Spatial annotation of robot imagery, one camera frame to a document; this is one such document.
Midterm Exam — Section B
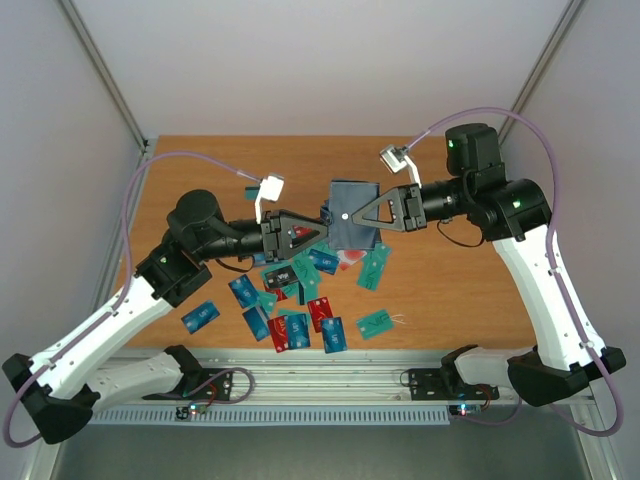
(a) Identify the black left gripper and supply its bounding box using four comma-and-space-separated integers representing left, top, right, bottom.
198, 208, 330, 264

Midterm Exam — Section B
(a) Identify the dark blue card holder wallet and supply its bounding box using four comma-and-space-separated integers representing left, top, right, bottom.
321, 179, 380, 251

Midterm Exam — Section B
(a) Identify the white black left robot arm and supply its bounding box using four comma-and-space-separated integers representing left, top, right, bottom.
2, 189, 328, 445

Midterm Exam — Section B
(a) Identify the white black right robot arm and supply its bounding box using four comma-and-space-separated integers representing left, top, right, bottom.
350, 123, 626, 407

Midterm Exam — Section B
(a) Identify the teal card with magnetic stripe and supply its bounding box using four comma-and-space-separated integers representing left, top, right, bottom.
244, 185, 260, 201

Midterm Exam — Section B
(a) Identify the black VIP card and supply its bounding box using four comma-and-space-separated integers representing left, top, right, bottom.
262, 265, 299, 289

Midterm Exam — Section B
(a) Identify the teal vip card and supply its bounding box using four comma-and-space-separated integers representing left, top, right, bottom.
356, 309, 394, 340
357, 243, 392, 291

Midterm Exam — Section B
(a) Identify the blue card left middle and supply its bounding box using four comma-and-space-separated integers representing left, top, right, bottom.
228, 274, 260, 309

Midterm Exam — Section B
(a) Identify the red card centre front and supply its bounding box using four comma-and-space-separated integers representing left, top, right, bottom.
307, 297, 334, 333

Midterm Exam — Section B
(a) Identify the red card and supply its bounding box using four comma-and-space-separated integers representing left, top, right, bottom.
307, 297, 334, 333
267, 316, 290, 353

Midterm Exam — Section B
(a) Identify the red card front left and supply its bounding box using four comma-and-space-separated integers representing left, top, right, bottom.
267, 316, 290, 353

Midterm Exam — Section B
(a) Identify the blue card front centre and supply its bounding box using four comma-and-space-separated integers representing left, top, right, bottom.
321, 317, 348, 354

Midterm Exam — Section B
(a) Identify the blue VIP card far left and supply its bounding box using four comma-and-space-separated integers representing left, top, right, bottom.
181, 300, 220, 334

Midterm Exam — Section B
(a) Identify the teal VIP card front right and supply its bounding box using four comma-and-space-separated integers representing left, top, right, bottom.
356, 309, 394, 340

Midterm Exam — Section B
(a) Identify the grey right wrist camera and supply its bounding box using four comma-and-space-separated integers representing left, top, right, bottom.
379, 145, 422, 186

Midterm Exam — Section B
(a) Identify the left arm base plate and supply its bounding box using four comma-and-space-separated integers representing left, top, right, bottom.
143, 368, 234, 401

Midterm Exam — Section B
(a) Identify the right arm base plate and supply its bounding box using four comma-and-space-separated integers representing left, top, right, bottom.
401, 368, 500, 401

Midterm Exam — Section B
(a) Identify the grey slotted cable duct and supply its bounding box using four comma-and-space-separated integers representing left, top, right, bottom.
90, 405, 450, 427

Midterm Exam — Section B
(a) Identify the aluminium frame post left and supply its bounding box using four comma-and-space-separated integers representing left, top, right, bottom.
55, 0, 148, 152

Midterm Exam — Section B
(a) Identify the aluminium frame post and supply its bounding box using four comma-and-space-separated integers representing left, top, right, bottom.
55, 0, 148, 152
510, 0, 588, 115

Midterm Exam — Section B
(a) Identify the aluminium frame post right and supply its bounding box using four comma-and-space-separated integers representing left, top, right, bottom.
510, 0, 588, 115

